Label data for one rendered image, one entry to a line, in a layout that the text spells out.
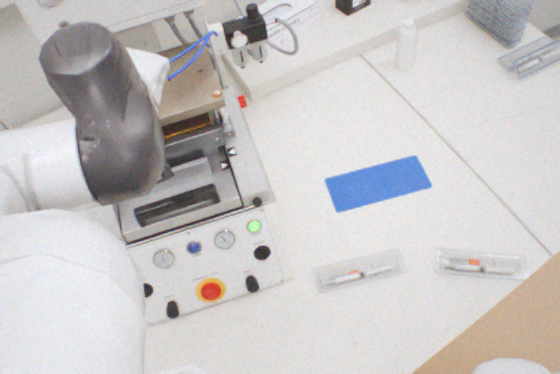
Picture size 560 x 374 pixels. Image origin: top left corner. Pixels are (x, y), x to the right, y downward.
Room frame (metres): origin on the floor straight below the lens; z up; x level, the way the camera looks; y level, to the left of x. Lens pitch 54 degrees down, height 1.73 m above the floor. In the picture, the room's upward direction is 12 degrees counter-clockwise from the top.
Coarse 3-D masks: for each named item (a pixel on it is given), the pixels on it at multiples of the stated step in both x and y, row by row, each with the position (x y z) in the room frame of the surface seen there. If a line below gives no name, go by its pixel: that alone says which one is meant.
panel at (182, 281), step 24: (240, 216) 0.54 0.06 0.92; (264, 216) 0.54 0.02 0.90; (168, 240) 0.52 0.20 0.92; (192, 240) 0.52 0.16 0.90; (240, 240) 0.52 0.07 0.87; (264, 240) 0.52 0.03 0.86; (144, 264) 0.50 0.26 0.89; (192, 264) 0.50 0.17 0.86; (216, 264) 0.49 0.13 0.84; (240, 264) 0.49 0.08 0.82; (264, 264) 0.49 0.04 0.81; (168, 288) 0.47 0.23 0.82; (192, 288) 0.47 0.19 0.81; (240, 288) 0.47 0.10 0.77
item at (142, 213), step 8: (208, 184) 0.56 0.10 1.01; (184, 192) 0.55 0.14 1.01; (192, 192) 0.55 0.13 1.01; (200, 192) 0.54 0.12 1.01; (208, 192) 0.54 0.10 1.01; (216, 192) 0.55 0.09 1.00; (160, 200) 0.55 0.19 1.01; (168, 200) 0.54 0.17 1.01; (176, 200) 0.54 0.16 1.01; (184, 200) 0.54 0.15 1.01; (192, 200) 0.54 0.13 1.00; (200, 200) 0.54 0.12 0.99; (216, 200) 0.54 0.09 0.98; (136, 208) 0.54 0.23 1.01; (144, 208) 0.54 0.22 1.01; (152, 208) 0.53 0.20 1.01; (160, 208) 0.53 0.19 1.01; (168, 208) 0.53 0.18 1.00; (176, 208) 0.53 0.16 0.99; (136, 216) 0.53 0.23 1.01; (144, 216) 0.53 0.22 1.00; (152, 216) 0.53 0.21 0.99; (144, 224) 0.53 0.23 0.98
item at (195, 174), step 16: (208, 160) 0.65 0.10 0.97; (224, 160) 0.64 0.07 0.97; (176, 176) 0.60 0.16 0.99; (192, 176) 0.61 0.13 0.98; (208, 176) 0.61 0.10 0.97; (224, 176) 0.60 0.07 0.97; (160, 192) 0.59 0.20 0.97; (176, 192) 0.59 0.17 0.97; (224, 192) 0.56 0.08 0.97; (128, 208) 0.57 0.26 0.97; (192, 208) 0.54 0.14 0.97; (208, 208) 0.54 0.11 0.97; (224, 208) 0.54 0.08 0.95; (128, 224) 0.54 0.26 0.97; (160, 224) 0.53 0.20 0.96; (176, 224) 0.53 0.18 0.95; (128, 240) 0.52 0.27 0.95
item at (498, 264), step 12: (444, 252) 0.45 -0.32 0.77; (456, 252) 0.44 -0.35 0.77; (468, 252) 0.44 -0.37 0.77; (480, 252) 0.43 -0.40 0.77; (492, 252) 0.43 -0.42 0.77; (444, 264) 0.42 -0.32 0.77; (456, 264) 0.42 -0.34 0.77; (468, 264) 0.41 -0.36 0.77; (480, 264) 0.41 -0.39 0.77; (492, 264) 0.40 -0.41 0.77; (504, 264) 0.40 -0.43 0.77; (516, 264) 0.39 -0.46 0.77; (504, 276) 0.37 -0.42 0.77; (516, 276) 0.36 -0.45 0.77
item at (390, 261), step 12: (384, 252) 0.48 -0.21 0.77; (396, 252) 0.47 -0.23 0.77; (336, 264) 0.48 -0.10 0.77; (348, 264) 0.47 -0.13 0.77; (360, 264) 0.47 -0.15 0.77; (372, 264) 0.46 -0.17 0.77; (384, 264) 0.45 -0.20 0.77; (396, 264) 0.45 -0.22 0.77; (324, 276) 0.46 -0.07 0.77; (336, 276) 0.45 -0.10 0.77; (348, 276) 0.44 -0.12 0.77; (360, 276) 0.44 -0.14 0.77; (372, 276) 0.43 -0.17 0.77; (324, 288) 0.43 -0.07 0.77
